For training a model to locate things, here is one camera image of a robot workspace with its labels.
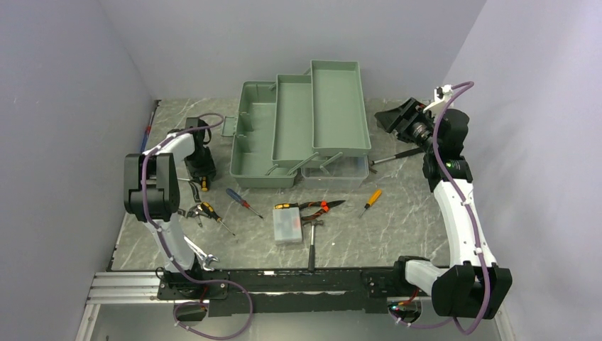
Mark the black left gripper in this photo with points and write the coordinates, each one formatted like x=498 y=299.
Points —
x=208 y=169

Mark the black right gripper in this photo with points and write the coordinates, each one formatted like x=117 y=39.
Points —
x=397 y=118

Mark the green toolbox with clear lid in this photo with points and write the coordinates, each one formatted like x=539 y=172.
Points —
x=311 y=125

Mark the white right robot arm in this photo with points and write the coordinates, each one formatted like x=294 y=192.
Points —
x=474 y=285

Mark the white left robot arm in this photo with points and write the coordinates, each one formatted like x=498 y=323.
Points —
x=152 y=192

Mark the small claw hammer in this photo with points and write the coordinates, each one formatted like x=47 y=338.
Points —
x=404 y=154

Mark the silver combination wrench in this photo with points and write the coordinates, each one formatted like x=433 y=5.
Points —
x=202 y=256

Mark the small clear screw box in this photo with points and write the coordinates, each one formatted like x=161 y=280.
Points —
x=287 y=226

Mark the orange black long nose pliers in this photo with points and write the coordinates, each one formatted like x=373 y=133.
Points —
x=322 y=205

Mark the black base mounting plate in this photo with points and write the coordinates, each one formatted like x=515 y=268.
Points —
x=228 y=291

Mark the black handled pliers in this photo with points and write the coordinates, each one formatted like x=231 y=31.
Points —
x=195 y=212

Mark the blue red handled screwdriver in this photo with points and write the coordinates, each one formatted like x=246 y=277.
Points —
x=236 y=197

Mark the blue red tool at wall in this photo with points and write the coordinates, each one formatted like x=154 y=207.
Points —
x=149 y=125

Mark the orange handled screwdriver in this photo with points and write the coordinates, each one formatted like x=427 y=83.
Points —
x=373 y=198

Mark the black handled hammer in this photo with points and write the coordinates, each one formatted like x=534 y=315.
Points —
x=311 y=257

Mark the aluminium frame rail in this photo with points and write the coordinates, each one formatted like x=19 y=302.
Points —
x=123 y=305

